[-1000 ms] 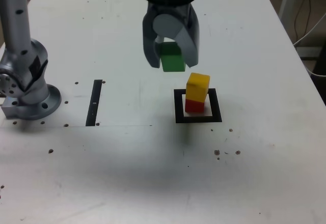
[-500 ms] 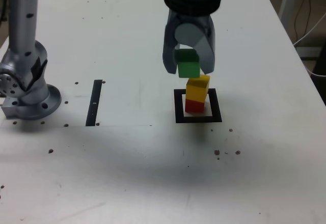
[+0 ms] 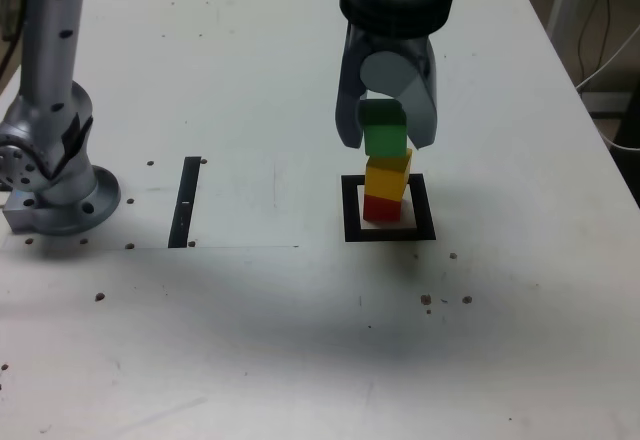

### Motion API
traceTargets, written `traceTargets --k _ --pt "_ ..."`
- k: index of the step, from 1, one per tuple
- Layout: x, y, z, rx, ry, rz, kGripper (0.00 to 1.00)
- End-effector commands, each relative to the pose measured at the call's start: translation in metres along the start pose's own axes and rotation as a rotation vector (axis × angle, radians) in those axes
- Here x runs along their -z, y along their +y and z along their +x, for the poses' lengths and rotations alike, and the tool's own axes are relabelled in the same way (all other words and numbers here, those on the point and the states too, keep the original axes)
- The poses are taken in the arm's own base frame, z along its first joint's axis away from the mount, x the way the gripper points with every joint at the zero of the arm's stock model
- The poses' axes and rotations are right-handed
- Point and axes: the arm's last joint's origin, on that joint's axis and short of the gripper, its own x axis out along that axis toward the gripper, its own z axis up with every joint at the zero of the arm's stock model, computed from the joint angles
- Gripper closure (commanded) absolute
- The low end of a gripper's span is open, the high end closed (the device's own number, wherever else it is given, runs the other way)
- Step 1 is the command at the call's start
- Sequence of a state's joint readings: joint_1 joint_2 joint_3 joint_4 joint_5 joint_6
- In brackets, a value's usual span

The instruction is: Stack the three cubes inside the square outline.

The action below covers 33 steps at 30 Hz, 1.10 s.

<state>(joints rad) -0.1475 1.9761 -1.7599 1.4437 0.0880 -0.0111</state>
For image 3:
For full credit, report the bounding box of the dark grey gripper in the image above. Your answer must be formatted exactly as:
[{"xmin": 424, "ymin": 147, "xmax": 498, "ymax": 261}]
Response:
[{"xmin": 334, "ymin": 24, "xmax": 440, "ymax": 151}]

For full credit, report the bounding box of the green cube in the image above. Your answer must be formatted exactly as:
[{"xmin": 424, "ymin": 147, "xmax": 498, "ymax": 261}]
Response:
[{"xmin": 359, "ymin": 99, "xmax": 409, "ymax": 157}]

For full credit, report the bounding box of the yellow cube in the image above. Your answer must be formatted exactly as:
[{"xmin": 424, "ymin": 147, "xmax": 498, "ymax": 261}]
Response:
[{"xmin": 365, "ymin": 148, "xmax": 414, "ymax": 204}]

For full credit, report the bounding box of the red cube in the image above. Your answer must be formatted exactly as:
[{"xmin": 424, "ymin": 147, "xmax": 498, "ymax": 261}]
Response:
[{"xmin": 363, "ymin": 194, "xmax": 403, "ymax": 223}]

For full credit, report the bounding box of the black tape square outline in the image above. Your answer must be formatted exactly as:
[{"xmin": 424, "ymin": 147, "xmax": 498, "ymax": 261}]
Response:
[{"xmin": 340, "ymin": 173, "xmax": 437, "ymax": 242}]

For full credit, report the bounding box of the black tape strip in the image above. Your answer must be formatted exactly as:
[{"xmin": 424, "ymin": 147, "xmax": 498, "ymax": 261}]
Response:
[{"xmin": 167, "ymin": 156, "xmax": 202, "ymax": 250}]

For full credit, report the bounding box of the grey box on floor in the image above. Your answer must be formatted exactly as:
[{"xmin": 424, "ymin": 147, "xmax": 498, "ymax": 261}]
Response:
[{"xmin": 579, "ymin": 90, "xmax": 632, "ymax": 119}]

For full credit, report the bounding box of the white cable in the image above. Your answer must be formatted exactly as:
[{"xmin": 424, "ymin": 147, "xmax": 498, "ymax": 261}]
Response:
[
  {"xmin": 597, "ymin": 115, "xmax": 640, "ymax": 152},
  {"xmin": 574, "ymin": 24, "xmax": 640, "ymax": 92}
]

